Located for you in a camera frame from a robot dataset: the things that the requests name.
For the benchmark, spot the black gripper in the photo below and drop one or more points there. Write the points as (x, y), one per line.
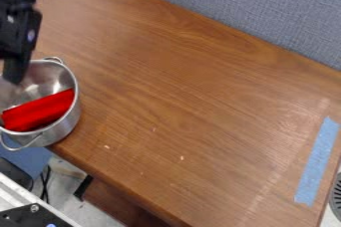
(20, 22)

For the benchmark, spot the stainless steel pot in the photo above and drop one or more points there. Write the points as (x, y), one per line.
(48, 77)

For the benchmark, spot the red block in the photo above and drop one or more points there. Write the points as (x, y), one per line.
(39, 112)

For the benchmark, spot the blue tape strip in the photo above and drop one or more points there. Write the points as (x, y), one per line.
(317, 161)

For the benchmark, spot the black table leg bracket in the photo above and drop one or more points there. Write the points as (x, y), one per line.
(80, 191)

